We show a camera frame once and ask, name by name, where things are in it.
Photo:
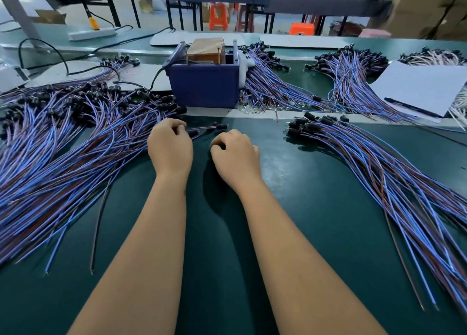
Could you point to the white flat mat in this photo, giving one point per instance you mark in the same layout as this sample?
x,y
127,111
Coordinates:
x,y
203,38
306,41
140,76

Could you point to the brown cardboard block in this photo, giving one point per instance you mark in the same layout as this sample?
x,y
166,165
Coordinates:
x,y
206,51

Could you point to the orange plastic stool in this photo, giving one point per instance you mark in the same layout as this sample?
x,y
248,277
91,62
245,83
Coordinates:
x,y
219,16
303,29

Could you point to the black pen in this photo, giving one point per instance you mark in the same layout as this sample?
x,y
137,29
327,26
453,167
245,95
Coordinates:
x,y
413,107

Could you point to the stack of large cardboard boxes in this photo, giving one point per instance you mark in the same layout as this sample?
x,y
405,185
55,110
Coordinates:
x,y
430,6

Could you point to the white power strip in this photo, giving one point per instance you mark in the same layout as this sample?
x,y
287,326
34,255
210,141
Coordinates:
x,y
93,33

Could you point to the white paper sheet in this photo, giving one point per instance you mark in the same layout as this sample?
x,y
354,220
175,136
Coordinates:
x,y
422,86

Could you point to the pink plastic stool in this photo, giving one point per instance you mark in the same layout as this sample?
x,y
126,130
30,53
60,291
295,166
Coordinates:
x,y
375,33

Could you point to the person's left forearm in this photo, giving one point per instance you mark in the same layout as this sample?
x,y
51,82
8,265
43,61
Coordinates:
x,y
135,265

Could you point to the grey metal pole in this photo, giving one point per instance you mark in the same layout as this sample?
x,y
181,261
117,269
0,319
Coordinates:
x,y
18,10

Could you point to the open cardboard box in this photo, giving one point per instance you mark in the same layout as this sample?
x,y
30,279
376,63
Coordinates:
x,y
49,16

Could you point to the white plastic device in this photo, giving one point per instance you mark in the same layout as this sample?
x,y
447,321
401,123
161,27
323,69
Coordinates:
x,y
11,77

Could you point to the thin black stand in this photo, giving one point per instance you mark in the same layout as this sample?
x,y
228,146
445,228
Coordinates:
x,y
254,3

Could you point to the orange plug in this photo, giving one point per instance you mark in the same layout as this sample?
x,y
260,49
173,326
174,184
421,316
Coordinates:
x,y
93,22

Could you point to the person's right forearm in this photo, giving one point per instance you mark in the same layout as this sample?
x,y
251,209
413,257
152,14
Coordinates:
x,y
306,265

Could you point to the blue plastic tester box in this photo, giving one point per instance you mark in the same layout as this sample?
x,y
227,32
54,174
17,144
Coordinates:
x,y
203,86

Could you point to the person's right hand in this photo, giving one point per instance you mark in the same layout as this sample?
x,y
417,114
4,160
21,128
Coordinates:
x,y
235,162

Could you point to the person's left hand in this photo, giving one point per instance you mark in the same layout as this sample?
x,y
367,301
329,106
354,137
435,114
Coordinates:
x,y
171,150

